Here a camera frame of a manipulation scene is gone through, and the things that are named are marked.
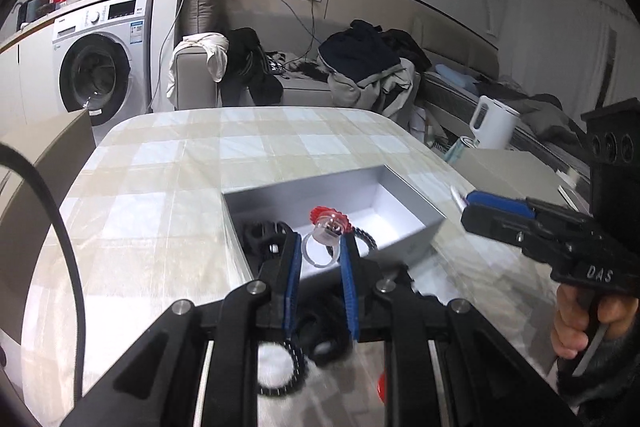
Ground thick black gripper cable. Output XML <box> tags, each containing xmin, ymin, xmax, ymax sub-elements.
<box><xmin>0</xmin><ymin>144</ymin><xmax>87</xmax><ymax>405</ymax></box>

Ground beaded bracelet with white pompom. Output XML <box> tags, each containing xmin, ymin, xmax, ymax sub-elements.
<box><xmin>255</xmin><ymin>339</ymin><xmax>306</xmax><ymax>399</ymax></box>

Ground black power cable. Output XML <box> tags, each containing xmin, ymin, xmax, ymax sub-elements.
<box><xmin>280</xmin><ymin>0</ymin><xmax>323</xmax><ymax>72</ymax></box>

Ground white electric kettle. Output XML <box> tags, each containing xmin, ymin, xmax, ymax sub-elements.
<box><xmin>469</xmin><ymin>95</ymin><xmax>522</xmax><ymax>152</ymax></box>

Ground clear ring with red top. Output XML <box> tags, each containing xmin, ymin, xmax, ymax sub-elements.
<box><xmin>300</xmin><ymin>206</ymin><xmax>354</xmax><ymax>269</ymax></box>

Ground beige chair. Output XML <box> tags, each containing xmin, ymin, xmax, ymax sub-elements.
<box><xmin>0</xmin><ymin>109</ymin><xmax>97</xmax><ymax>348</ymax></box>

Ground black cooking pot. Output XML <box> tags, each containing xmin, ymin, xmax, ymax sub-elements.
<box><xmin>16</xmin><ymin>0</ymin><xmax>54</xmax><ymax>30</ymax></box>

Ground beige cushion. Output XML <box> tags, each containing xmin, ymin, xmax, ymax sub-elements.
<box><xmin>180</xmin><ymin>0</ymin><xmax>224</xmax><ymax>40</ymax></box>

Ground striped cloth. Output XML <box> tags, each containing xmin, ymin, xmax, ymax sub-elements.
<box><xmin>264</xmin><ymin>52</ymin><xmax>321</xmax><ymax>80</ymax></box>

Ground light blue pillow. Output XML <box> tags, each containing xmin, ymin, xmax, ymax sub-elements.
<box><xmin>434</xmin><ymin>64</ymin><xmax>479</xmax><ymax>90</ymax></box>

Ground grey cardboard box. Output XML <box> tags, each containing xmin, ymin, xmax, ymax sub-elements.
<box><xmin>221</xmin><ymin>164</ymin><xmax>446</xmax><ymax>289</ymax></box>

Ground black knotted hair tie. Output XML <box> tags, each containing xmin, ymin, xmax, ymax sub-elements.
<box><xmin>239</xmin><ymin>219</ymin><xmax>287</xmax><ymax>259</ymax></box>

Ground white washing machine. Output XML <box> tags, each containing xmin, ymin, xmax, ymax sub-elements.
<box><xmin>51</xmin><ymin>0</ymin><xmax>154</xmax><ymax>128</ymax></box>

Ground beige sofa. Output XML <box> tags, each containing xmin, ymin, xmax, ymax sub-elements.
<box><xmin>172</xmin><ymin>14</ymin><xmax>501</xmax><ymax>118</ymax></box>

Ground black beaded bracelet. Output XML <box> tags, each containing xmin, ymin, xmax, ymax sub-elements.
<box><xmin>350</xmin><ymin>227</ymin><xmax>379</xmax><ymax>254</ymax></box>

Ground bed with grey bedding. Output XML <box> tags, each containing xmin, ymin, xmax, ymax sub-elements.
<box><xmin>424</xmin><ymin>67</ymin><xmax>596</xmax><ymax>180</ymax></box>

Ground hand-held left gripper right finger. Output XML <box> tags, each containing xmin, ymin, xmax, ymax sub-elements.
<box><xmin>339</xmin><ymin>233</ymin><xmax>586</xmax><ymax>427</ymax></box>

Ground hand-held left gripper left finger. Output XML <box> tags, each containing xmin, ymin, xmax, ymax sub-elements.
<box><xmin>60</xmin><ymin>222</ymin><xmax>306</xmax><ymax>427</ymax></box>

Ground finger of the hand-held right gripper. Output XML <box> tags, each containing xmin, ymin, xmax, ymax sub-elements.
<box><xmin>465</xmin><ymin>191</ymin><xmax>540</xmax><ymax>216</ymax></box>
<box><xmin>460</xmin><ymin>204</ymin><xmax>548</xmax><ymax>260</ymax></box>

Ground black scrunchie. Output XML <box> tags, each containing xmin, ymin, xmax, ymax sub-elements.
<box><xmin>294</xmin><ymin>312</ymin><xmax>352</xmax><ymax>366</ymax></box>

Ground pile of dark clothes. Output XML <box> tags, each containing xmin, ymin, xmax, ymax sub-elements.
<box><xmin>317</xmin><ymin>19</ymin><xmax>434</xmax><ymax>118</ymax></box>

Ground checkered tablecloth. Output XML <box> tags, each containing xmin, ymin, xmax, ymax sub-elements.
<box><xmin>20</xmin><ymin>106</ymin><xmax>568</xmax><ymax>427</ymax></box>

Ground kitchen counter cabinet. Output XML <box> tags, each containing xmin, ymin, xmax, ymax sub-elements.
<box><xmin>0</xmin><ymin>24</ymin><xmax>63</xmax><ymax>132</ymax></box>

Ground person's right hand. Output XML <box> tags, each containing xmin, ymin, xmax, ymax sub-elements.
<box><xmin>550</xmin><ymin>282</ymin><xmax>640</xmax><ymax>360</ymax></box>

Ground white cloth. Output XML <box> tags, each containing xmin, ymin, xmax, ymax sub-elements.
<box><xmin>167</xmin><ymin>33</ymin><xmax>231</xmax><ymax>106</ymax></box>

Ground black clothes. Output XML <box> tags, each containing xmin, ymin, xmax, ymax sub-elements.
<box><xmin>220</xmin><ymin>27</ymin><xmax>284</xmax><ymax>108</ymax></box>

